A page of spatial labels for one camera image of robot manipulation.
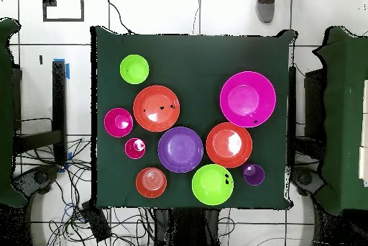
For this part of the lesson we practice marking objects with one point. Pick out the person's foot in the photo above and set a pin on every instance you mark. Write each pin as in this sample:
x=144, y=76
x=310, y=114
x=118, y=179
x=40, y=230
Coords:
x=266, y=10

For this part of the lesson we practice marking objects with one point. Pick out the small orange bowl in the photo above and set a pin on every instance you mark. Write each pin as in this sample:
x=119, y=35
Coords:
x=151, y=182

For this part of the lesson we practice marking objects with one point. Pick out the black tape square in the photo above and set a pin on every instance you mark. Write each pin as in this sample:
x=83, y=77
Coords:
x=63, y=19

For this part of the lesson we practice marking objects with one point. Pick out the blue tape strip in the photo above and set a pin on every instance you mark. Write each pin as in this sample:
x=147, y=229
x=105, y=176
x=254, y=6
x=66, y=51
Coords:
x=67, y=71
x=70, y=155

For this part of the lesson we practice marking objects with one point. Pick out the black metal stand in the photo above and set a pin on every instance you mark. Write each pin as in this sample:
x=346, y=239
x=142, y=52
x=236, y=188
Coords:
x=59, y=99
x=291, y=99

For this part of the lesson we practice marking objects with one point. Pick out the purple cup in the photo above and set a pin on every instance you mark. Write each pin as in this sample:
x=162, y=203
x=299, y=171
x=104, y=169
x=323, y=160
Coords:
x=254, y=176

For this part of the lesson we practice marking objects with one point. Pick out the large orange bowl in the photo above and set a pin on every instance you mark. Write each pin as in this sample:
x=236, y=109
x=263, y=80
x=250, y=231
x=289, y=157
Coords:
x=156, y=99
x=221, y=145

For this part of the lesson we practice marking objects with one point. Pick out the red cup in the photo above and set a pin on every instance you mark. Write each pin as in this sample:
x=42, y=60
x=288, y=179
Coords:
x=132, y=151

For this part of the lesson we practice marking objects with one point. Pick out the black power box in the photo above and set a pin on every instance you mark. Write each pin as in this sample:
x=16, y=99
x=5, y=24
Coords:
x=96, y=223

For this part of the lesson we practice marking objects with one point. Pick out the small red bowl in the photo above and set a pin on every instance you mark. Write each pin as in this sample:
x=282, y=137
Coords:
x=115, y=123

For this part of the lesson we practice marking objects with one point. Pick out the dark green tablecloth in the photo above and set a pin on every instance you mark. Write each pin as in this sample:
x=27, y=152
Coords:
x=187, y=64

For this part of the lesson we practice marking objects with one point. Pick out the purple bowl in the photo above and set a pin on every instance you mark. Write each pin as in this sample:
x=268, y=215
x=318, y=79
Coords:
x=180, y=149

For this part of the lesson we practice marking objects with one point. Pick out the green cloth covered table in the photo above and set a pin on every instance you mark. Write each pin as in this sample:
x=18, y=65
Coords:
x=345, y=113
x=7, y=113

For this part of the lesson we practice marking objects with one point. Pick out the small green bowl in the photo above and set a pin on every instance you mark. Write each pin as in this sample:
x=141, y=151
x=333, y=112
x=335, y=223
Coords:
x=134, y=69

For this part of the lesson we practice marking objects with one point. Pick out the large pink bowl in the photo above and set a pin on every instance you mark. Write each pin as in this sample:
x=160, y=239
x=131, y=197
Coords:
x=247, y=99

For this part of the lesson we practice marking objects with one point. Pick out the large green bowl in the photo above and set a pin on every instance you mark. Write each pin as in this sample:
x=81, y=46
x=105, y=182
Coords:
x=211, y=184

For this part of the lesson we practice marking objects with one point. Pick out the gray pedestal leg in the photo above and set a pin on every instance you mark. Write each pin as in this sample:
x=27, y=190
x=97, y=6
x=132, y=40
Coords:
x=304, y=177
x=37, y=177

